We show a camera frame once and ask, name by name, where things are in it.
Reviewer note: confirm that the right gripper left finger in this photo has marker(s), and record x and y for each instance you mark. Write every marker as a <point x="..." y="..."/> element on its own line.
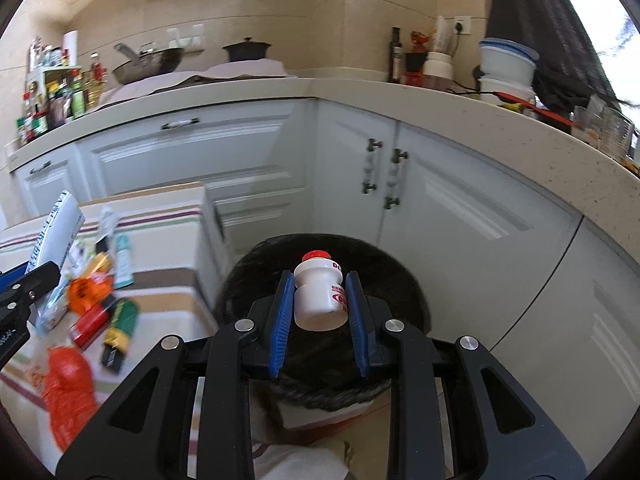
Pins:
<point x="183" y="395"/>

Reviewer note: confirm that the white kitchen cabinets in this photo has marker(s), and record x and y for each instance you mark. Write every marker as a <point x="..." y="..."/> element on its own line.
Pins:
<point x="518" y="234"/>

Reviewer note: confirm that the condiment bottles rack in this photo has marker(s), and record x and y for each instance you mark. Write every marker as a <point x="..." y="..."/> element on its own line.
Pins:
<point x="57" y="89"/>

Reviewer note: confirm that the black lined trash bin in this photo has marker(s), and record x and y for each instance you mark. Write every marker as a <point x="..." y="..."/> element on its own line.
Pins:
<point x="320" y="370"/>

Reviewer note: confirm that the teal capped white tube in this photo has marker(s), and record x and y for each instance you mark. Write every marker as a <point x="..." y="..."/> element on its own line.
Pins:
<point x="124" y="275"/>

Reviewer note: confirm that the steel wok pan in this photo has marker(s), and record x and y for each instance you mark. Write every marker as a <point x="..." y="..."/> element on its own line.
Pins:
<point x="144" y="65"/>

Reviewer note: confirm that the white yogurt bottle red cap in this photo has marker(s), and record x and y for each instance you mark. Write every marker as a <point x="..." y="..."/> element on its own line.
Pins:
<point x="320" y="300"/>

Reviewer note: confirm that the large red plastic bag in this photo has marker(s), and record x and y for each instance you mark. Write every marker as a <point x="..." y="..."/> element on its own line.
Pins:
<point x="68" y="394"/>

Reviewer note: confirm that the white green lettered tube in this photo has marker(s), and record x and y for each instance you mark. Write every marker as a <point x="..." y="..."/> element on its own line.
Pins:
<point x="58" y="233"/>

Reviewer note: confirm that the red spray can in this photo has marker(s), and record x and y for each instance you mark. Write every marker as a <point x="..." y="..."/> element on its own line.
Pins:
<point x="85" y="330"/>

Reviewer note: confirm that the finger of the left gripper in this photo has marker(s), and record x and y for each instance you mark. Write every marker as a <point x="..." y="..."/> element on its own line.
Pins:
<point x="24" y="288"/>

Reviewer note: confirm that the crumpled white yellow carton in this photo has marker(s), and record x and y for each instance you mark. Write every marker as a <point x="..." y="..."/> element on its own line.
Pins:
<point x="80" y="254"/>

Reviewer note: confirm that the white stacked bowls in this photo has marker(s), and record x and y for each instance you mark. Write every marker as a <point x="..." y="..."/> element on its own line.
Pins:
<point x="507" y="67"/>

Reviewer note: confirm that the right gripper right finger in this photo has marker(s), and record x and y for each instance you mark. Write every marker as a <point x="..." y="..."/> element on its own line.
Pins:
<point x="457" y="412"/>

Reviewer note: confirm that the amber bottle yellow label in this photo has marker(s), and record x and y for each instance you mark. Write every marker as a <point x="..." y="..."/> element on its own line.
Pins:
<point x="100" y="263"/>

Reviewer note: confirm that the green bottle black cap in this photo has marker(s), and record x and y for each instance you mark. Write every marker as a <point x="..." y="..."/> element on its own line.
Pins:
<point x="118" y="335"/>

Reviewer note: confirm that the dark olive oil bottle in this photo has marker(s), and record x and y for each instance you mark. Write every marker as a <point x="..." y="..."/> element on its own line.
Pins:
<point x="394" y="66"/>

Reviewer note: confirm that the black cast iron pot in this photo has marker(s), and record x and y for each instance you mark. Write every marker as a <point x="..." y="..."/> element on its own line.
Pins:
<point x="247" y="50"/>

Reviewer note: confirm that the light blue tube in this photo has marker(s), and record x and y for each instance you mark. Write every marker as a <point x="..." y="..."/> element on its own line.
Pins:
<point x="51" y="312"/>

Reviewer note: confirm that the striped tablecloth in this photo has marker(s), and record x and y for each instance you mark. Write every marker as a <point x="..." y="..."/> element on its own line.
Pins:
<point x="178" y="259"/>

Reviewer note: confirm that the white ceramic jar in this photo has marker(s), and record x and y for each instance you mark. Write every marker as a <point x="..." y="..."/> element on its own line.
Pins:
<point x="438" y="71"/>

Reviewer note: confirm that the small orange plastic bag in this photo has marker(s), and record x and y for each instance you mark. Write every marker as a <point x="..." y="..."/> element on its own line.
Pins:
<point x="85" y="293"/>

